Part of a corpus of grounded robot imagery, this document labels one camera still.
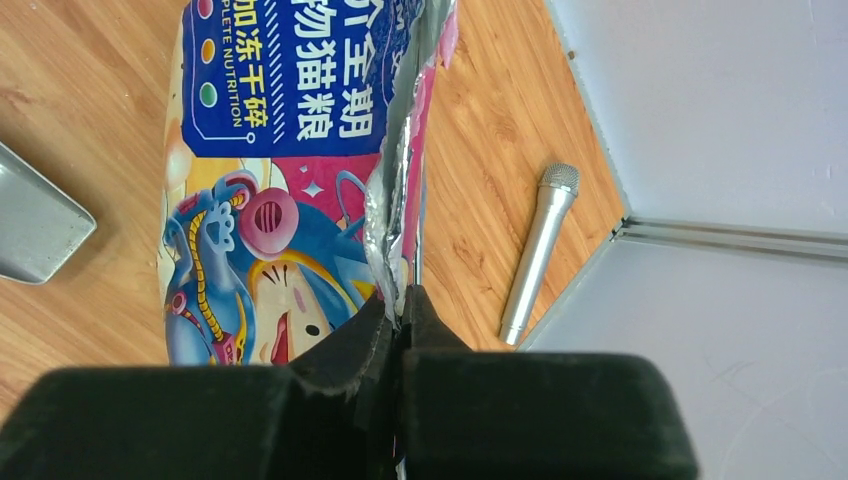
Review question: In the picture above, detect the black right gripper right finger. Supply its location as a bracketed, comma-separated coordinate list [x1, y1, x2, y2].
[400, 286, 700, 479]

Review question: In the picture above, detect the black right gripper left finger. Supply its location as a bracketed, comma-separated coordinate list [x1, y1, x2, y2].
[1, 297, 394, 479]

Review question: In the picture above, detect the colourful pet food bag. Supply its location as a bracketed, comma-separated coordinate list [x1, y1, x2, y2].
[157, 1, 458, 365]

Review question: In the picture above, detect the silver metal hook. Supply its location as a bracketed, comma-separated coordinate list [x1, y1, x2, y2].
[1, 145, 97, 285]

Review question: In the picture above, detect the silver microphone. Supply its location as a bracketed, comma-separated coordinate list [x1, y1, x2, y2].
[499, 163, 580, 346]

